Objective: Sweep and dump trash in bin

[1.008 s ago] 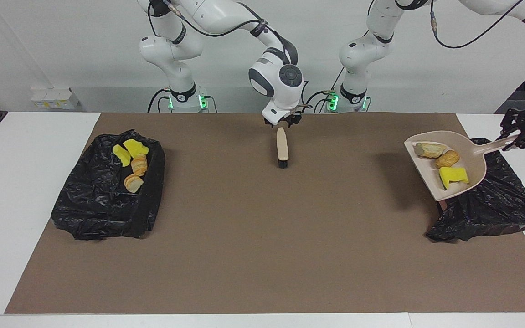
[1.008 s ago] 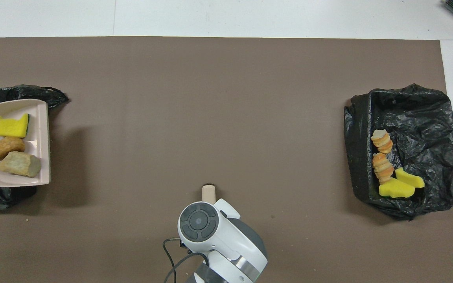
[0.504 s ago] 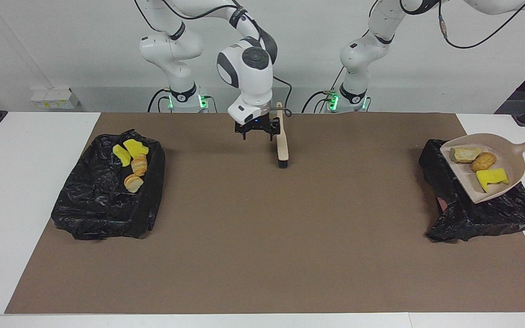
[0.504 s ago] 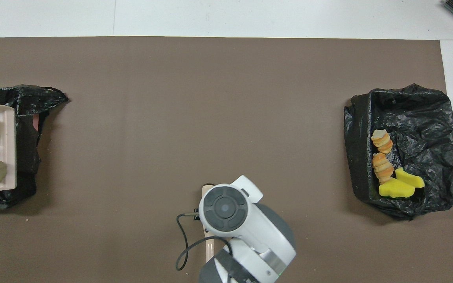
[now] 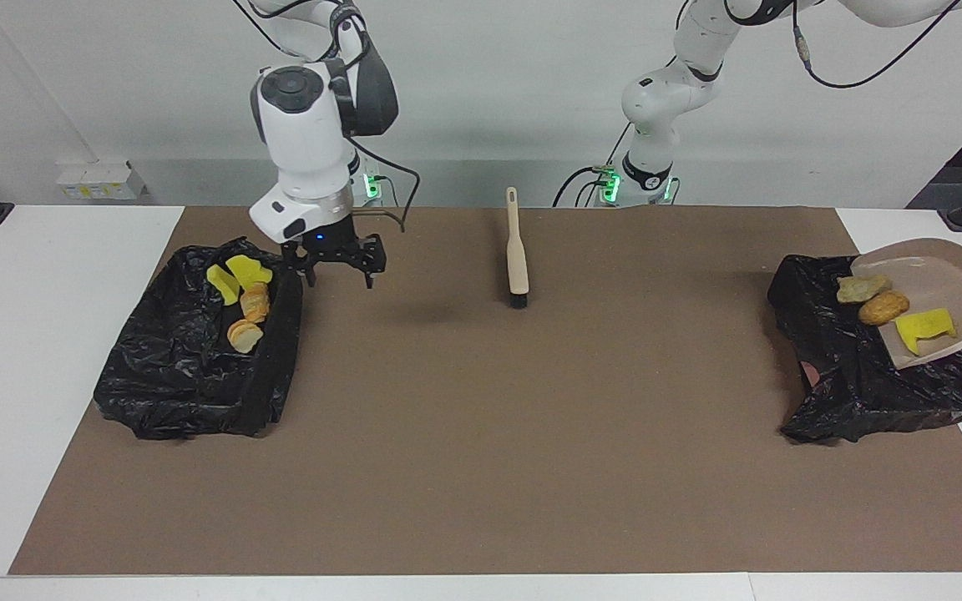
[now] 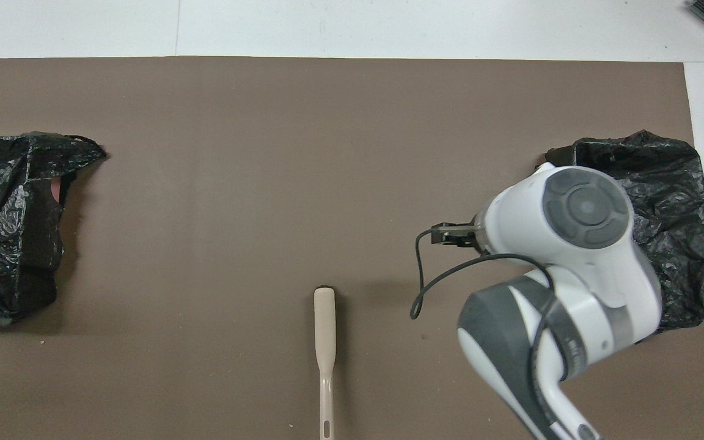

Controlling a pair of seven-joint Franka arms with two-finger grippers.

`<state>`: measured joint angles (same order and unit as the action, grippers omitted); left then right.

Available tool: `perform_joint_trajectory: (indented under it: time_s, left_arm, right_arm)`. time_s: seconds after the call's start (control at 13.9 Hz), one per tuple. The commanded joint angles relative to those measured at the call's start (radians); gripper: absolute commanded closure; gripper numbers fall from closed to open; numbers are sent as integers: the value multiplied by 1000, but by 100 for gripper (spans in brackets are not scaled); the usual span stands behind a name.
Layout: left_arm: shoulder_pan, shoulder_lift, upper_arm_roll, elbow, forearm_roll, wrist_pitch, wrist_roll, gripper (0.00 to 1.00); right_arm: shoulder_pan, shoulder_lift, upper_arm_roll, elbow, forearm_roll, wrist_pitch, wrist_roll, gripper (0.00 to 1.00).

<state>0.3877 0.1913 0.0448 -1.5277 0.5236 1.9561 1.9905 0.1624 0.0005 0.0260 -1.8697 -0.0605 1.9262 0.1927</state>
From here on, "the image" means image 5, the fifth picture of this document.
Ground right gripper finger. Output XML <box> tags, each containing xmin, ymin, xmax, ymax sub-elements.
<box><xmin>356</xmin><ymin>235</ymin><xmax>388</xmax><ymax>291</ymax></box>
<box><xmin>281</xmin><ymin>249</ymin><xmax>321</xmax><ymax>290</ymax></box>

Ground beige hand brush black bristles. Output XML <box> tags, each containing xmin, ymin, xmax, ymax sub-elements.
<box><xmin>504</xmin><ymin>187</ymin><xmax>530</xmax><ymax>310</ymax></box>

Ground notched yellow sponge piece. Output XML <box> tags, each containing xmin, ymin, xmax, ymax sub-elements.
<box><xmin>894</xmin><ymin>308</ymin><xmax>958</xmax><ymax>357</ymax></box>

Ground beige plastic dustpan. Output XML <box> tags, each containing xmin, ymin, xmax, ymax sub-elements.
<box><xmin>851</xmin><ymin>238</ymin><xmax>962</xmax><ymax>371</ymax></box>

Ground black trash bag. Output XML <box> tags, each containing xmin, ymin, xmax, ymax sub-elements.
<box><xmin>767</xmin><ymin>253</ymin><xmax>962</xmax><ymax>444</ymax></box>
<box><xmin>94</xmin><ymin>237</ymin><xmax>305</xmax><ymax>441</ymax></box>

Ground brown table mat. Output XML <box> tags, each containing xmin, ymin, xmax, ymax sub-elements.
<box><xmin>9</xmin><ymin>206</ymin><xmax>962</xmax><ymax>575</ymax></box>

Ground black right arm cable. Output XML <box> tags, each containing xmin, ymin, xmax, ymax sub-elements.
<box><xmin>347</xmin><ymin>138</ymin><xmax>422</xmax><ymax>235</ymax></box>

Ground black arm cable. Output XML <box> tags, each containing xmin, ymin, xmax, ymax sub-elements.
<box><xmin>347</xmin><ymin>138</ymin><xmax>422</xmax><ymax>235</ymax></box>
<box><xmin>790</xmin><ymin>0</ymin><xmax>962</xmax><ymax>88</ymax></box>

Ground black left base cable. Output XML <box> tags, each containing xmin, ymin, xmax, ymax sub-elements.
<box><xmin>552</xmin><ymin>125</ymin><xmax>636</xmax><ymax>208</ymax></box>

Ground white wall power strip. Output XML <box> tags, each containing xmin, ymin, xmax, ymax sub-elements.
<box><xmin>57</xmin><ymin>161</ymin><xmax>148</xmax><ymax>201</ymax></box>

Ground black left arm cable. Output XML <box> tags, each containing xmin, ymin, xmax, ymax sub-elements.
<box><xmin>790</xmin><ymin>0</ymin><xmax>962</xmax><ymax>88</ymax></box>

